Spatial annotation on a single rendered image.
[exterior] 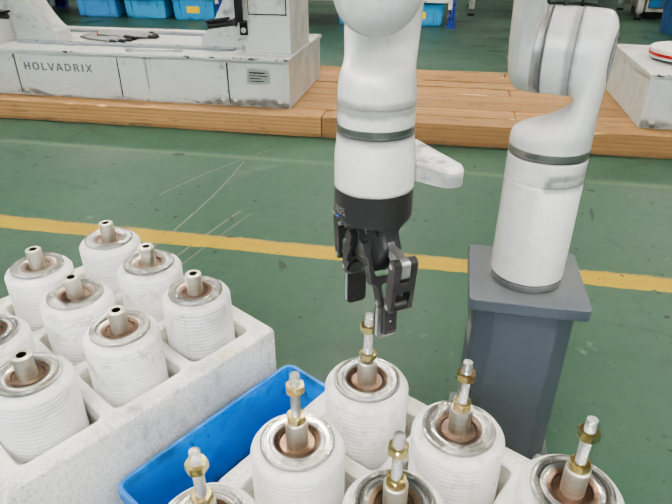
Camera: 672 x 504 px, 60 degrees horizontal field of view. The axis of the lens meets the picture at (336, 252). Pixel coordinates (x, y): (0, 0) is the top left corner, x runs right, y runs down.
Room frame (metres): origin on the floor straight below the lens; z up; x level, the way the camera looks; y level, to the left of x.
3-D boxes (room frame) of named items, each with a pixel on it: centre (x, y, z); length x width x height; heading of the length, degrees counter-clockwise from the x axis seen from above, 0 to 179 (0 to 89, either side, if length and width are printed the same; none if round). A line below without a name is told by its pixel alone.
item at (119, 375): (0.61, 0.28, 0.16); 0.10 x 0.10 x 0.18
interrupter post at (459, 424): (0.44, -0.13, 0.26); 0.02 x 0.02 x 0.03
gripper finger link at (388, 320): (0.47, -0.06, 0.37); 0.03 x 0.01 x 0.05; 24
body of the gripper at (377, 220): (0.51, -0.04, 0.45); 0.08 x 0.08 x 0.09
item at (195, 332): (0.70, 0.20, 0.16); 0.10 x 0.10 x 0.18
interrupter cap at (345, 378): (0.51, -0.04, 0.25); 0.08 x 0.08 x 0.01
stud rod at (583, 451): (0.36, -0.22, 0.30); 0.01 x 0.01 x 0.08
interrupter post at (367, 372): (0.51, -0.04, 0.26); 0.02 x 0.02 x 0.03
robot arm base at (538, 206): (0.66, -0.25, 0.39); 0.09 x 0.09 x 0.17; 79
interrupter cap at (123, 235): (0.85, 0.38, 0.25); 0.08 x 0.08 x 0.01
